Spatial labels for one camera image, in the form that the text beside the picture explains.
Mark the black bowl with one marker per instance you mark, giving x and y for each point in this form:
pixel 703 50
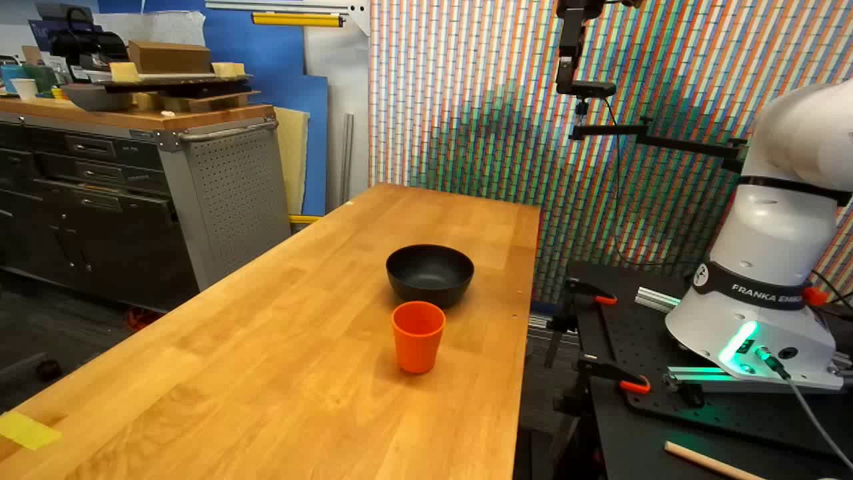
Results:
pixel 431 273

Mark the brown wooden box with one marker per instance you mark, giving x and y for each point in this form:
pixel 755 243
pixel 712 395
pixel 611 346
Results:
pixel 170 58

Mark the blue foam board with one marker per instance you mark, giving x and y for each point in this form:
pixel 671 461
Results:
pixel 268 70

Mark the grey flat tray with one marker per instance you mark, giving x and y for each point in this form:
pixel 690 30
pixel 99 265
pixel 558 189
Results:
pixel 98 97

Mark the grey metal tool cabinet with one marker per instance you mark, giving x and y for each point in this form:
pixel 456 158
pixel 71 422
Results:
pixel 107 203

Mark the yellow sticky note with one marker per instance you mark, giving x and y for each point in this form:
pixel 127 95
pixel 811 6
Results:
pixel 28 430

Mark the black equipment pile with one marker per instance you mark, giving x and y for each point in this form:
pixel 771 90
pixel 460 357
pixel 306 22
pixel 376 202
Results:
pixel 76 42

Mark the black perforated robot base table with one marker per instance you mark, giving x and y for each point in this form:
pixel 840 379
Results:
pixel 658 338

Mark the silver metal rail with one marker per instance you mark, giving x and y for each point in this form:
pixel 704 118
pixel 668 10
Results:
pixel 711 378

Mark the white panel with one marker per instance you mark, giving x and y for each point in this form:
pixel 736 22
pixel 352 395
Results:
pixel 342 97

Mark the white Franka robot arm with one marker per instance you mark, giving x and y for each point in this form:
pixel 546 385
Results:
pixel 775 231

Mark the white green small block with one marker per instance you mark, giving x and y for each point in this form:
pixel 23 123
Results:
pixel 658 301

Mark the beige board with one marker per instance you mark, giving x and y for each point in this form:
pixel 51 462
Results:
pixel 292 161

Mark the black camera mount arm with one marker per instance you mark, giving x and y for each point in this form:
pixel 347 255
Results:
pixel 658 137

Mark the yellow bar level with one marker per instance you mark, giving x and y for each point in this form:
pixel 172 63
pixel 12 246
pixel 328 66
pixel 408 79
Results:
pixel 298 21

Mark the wooden stick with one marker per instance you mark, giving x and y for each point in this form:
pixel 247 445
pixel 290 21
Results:
pixel 711 462

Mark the orange plastic cup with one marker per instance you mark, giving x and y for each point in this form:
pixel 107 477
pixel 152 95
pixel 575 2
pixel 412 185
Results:
pixel 416 338

